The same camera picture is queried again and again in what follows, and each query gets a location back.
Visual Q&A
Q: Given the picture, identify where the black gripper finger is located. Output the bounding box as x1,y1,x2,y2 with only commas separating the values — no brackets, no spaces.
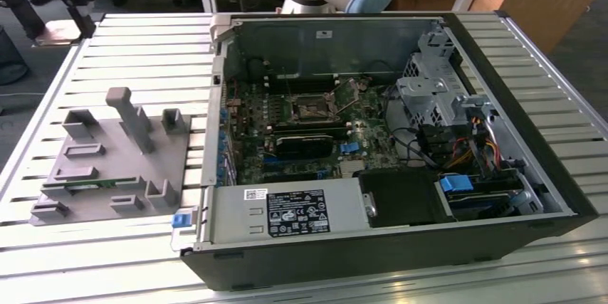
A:
38,0,97,40
0,0,46,40

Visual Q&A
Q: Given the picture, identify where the silver square CPU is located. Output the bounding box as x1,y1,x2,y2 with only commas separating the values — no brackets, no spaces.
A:
32,20,84,48

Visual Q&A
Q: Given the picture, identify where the CPU socket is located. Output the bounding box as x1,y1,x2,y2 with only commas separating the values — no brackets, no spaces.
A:
289,94,341,122

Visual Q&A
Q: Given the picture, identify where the grey parts rack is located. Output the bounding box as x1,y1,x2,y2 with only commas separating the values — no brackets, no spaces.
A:
28,86,193,227

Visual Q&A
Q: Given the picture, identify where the green RAM stick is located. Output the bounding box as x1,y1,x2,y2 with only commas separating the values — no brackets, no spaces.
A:
62,177,120,192

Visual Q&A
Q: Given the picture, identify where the black installed RAM stick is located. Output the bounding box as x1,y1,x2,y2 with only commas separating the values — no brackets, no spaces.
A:
272,123,346,137

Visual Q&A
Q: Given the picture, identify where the black graphics card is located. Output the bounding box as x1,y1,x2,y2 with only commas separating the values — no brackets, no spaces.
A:
273,134,334,159

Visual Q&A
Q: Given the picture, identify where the metal socket cover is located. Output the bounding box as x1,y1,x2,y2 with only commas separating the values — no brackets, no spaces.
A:
332,78,368,99

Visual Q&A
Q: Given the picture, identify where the thin locking lever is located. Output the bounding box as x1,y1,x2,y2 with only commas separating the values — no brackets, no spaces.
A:
336,98,361,115

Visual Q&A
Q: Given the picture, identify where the grey power supply unit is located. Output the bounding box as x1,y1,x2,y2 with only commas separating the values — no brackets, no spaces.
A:
209,179,370,245

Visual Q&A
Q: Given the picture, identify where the green motherboard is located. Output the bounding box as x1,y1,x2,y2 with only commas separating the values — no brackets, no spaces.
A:
220,78,405,186

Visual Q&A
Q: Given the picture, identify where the silver chipset heatsink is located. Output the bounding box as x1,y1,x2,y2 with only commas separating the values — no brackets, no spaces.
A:
341,161,368,177

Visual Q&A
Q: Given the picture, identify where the silver drive cage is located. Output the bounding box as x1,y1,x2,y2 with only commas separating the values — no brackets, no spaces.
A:
394,31,470,131

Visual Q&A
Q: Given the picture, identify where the black plastic shroud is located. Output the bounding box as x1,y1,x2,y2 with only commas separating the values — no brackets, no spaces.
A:
357,168,450,229

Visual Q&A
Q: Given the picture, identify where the black open PC case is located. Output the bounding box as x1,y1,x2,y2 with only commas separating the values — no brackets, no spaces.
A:
169,11,600,293

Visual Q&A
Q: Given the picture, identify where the blue disk carrier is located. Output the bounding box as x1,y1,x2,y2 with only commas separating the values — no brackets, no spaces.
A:
438,174,474,195

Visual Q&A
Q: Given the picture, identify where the black curved wire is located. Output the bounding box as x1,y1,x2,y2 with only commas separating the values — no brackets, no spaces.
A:
392,127,438,170

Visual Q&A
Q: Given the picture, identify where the coloured power wire bundle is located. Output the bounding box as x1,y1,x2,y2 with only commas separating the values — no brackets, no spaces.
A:
450,111,505,174

